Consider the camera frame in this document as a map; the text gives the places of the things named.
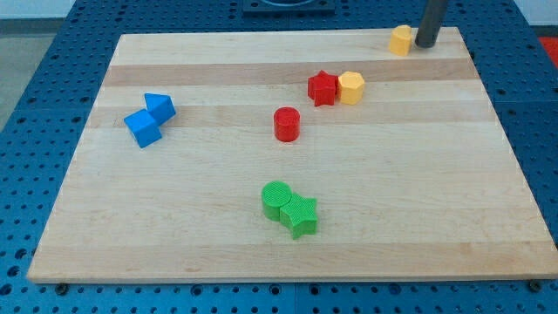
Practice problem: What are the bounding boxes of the yellow heart block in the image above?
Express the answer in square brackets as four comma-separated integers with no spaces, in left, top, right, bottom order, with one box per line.
[388,24,412,57]

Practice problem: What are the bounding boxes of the green star block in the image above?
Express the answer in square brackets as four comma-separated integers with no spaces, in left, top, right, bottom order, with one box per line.
[280,193,318,240]

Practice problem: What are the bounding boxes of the blue cube block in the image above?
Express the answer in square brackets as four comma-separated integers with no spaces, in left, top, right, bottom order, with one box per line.
[124,109,162,148]

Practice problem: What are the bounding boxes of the green cylinder block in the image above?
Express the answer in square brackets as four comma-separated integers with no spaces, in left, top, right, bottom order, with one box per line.
[261,181,292,221]

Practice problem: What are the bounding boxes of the blue triangle block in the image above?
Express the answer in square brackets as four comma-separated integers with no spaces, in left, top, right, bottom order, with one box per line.
[144,93,176,126]

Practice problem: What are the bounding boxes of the red cylinder block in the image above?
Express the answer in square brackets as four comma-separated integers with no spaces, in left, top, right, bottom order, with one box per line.
[274,106,301,142]

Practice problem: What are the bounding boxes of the wooden board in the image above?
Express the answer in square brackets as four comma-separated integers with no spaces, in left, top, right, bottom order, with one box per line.
[27,27,557,284]

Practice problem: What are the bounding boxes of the red star block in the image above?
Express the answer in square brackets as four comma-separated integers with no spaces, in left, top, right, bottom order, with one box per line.
[307,71,338,106]

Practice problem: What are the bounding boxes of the yellow hexagon block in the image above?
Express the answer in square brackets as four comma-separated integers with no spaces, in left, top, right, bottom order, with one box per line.
[337,72,365,105]

